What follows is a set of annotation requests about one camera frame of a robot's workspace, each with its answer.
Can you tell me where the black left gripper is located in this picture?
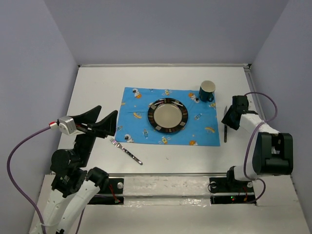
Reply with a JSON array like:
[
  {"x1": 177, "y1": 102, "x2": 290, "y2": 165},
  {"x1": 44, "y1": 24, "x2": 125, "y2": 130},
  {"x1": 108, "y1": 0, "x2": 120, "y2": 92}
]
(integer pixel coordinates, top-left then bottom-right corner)
[{"x1": 71, "y1": 104, "x2": 119, "y2": 165}]

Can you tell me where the steel fork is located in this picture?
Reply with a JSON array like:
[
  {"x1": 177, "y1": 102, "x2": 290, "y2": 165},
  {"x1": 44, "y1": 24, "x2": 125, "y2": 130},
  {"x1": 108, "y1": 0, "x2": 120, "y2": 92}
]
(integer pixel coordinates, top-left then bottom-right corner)
[{"x1": 110, "y1": 138, "x2": 143, "y2": 165}]

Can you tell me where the blue space-print cloth placemat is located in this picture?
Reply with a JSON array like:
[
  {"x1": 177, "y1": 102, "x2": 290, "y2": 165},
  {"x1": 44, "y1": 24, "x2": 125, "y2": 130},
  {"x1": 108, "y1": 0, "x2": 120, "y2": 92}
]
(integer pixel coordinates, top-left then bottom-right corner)
[{"x1": 115, "y1": 87, "x2": 220, "y2": 146}]

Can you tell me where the teal mug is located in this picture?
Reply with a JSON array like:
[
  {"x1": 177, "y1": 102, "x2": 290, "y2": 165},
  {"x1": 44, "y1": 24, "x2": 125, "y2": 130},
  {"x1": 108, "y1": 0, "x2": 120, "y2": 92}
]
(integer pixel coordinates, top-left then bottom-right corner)
[{"x1": 199, "y1": 80, "x2": 215, "y2": 102}]

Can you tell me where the black rimmed dinner plate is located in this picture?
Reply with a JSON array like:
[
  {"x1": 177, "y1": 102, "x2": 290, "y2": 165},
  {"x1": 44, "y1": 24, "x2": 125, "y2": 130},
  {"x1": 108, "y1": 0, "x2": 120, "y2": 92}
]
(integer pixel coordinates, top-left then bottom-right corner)
[{"x1": 147, "y1": 98, "x2": 189, "y2": 134}]

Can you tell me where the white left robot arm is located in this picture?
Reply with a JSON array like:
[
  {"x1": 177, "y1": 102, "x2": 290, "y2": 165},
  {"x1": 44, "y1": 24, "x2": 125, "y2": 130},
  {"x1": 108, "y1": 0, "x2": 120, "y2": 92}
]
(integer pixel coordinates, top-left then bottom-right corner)
[{"x1": 31, "y1": 105, "x2": 118, "y2": 234}]

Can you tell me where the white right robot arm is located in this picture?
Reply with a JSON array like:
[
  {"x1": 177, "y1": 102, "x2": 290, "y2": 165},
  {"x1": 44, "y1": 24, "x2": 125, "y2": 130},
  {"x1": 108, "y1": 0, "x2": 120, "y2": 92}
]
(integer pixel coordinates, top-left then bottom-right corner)
[{"x1": 221, "y1": 95, "x2": 293, "y2": 191}]

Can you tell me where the steel knife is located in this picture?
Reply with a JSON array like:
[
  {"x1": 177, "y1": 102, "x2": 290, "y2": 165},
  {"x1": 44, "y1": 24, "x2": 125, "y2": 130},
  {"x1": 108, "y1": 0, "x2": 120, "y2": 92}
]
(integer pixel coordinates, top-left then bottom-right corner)
[{"x1": 224, "y1": 106, "x2": 228, "y2": 143}]

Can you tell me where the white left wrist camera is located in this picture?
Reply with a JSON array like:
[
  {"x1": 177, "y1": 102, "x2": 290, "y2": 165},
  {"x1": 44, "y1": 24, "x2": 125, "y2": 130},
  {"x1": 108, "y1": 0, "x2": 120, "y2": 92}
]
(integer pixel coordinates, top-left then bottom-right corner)
[{"x1": 49, "y1": 116, "x2": 83, "y2": 136}]

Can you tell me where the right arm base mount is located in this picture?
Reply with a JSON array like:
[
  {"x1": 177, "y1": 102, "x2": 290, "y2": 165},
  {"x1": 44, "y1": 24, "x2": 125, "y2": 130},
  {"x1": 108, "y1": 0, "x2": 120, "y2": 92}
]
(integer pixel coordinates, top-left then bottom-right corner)
[{"x1": 207, "y1": 177, "x2": 256, "y2": 205}]

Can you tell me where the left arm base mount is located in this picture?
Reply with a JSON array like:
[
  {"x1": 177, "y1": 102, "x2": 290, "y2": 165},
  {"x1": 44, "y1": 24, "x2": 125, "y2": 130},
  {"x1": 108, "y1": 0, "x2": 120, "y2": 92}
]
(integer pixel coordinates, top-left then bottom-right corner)
[{"x1": 88, "y1": 177, "x2": 124, "y2": 205}]

